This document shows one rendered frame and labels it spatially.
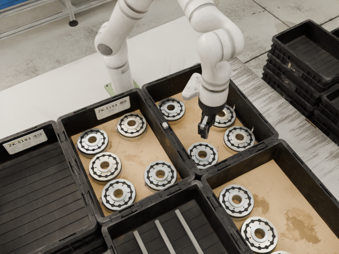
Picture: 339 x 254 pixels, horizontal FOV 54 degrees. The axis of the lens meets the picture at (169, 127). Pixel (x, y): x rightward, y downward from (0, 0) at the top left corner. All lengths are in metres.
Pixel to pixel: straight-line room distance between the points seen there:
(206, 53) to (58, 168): 0.65
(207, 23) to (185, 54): 0.84
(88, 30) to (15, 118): 1.62
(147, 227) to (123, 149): 0.28
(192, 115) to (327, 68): 1.03
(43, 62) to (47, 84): 1.22
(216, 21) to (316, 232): 0.66
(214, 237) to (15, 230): 0.57
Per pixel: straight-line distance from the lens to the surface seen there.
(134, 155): 1.12
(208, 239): 1.01
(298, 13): 3.28
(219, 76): 0.80
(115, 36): 1.16
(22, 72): 2.78
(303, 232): 1.08
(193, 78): 0.91
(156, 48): 1.66
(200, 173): 0.97
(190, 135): 1.16
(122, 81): 1.36
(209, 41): 0.74
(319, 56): 2.11
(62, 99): 1.51
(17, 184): 1.17
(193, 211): 1.03
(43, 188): 1.13
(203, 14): 0.79
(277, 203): 1.09
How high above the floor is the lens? 1.79
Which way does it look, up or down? 54 degrees down
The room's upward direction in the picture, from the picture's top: straight up
